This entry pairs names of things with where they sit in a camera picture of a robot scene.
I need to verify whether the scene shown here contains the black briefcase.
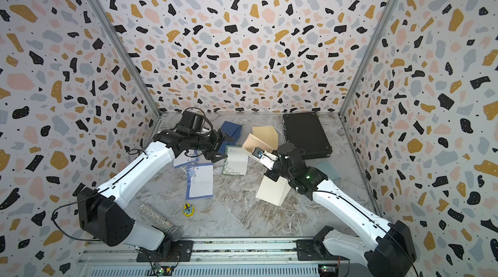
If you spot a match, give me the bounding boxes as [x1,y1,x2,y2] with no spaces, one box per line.
[283,112,332,160]

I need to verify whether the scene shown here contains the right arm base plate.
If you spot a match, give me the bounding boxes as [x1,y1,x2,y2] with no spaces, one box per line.
[296,239,340,261]

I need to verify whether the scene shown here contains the cream envelope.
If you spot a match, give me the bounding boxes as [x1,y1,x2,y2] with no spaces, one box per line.
[255,176,291,206]

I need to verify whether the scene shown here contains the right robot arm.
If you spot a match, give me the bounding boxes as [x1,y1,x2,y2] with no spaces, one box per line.
[252,143,418,276]

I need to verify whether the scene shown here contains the yellow envelope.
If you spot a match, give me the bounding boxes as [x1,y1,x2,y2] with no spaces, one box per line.
[252,126,279,150]

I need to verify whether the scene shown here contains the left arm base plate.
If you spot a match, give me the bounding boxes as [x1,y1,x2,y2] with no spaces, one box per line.
[136,239,194,263]

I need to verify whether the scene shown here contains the white letter paper green border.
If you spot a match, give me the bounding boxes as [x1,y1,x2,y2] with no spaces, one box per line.
[221,145,248,177]

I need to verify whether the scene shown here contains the white letter paper blue border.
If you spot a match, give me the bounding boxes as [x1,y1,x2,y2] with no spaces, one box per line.
[186,164,214,200]

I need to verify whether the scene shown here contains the glittery silver tube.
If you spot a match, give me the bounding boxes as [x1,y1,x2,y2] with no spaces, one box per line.
[138,203,184,242]

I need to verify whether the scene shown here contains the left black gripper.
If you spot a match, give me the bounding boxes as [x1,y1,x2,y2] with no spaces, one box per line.
[190,128,237,163]

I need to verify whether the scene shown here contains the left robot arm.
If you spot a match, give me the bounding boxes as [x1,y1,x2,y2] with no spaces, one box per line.
[77,110,232,252]

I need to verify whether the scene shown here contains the light teal envelope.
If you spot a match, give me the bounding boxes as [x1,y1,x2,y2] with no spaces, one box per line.
[315,161,341,181]

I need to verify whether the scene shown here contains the small circuit board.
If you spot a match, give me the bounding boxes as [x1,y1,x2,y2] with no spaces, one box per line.
[152,264,174,276]

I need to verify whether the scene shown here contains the dark blue envelope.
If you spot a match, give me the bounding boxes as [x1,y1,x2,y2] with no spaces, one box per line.
[219,121,243,154]

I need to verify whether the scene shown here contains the small yellow round sticker toy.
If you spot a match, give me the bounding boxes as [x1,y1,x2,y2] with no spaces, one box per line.
[182,203,195,217]

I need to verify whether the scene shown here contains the aluminium front rail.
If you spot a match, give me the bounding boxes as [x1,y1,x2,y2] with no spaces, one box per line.
[76,238,371,276]

